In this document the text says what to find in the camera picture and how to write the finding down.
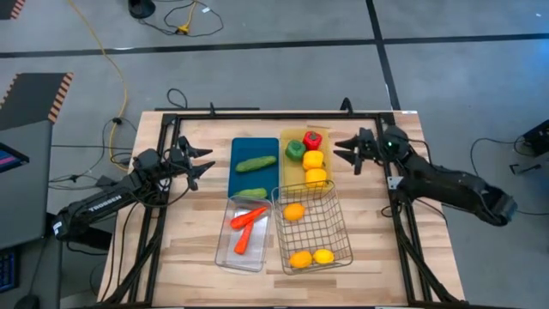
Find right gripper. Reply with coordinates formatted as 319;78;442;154
333;127;385;176

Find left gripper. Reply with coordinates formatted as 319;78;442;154
160;136;217;192

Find yellow bell pepper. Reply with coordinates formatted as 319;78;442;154
302;149;325;172
305;167;329;189

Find red bell pepper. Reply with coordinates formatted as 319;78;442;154
302;130;323;151

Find green bell pepper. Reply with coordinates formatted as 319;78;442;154
285;139;307;162

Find green cucumber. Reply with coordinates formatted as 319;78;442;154
234;154;279;174
233;187;269;201

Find orange carrot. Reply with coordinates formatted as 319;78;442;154
229;206;269;231
233;221;256;256

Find metal wire basket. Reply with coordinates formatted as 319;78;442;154
270;179;355;276

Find yellow lemon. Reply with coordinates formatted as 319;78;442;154
311;248;335;265
288;250;314;270
282;203;306;222

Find clear plastic bin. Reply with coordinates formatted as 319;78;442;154
214;195;275;275

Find yellow wooden cutting board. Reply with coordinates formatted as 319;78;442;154
279;128;334;190

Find black round stand base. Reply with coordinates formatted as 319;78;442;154
127;0;157;20

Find grey desk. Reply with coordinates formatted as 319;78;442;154
0;119;55;250

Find large black striped mat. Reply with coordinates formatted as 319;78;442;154
0;71;75;132

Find black equipment box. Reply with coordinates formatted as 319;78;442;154
522;118;549;156

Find dark tablet screen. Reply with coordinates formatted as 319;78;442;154
0;142;30;173

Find black keyboard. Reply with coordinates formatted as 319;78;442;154
0;247;19;294

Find small black striped mat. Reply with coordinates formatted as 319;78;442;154
0;0;27;21

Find black looped cable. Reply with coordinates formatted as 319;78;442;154
166;88;189;111

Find black aluminium table frame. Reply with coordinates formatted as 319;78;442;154
96;109;468;308

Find thin black floor cable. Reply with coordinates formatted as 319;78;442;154
139;0;224;39

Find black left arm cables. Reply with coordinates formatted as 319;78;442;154
46;118;138;185

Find long yellow floor cable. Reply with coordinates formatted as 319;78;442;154
68;0;130;160

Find black angle bracket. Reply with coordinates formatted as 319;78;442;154
509;162;542;176

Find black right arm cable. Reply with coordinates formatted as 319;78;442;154
469;136;549;215

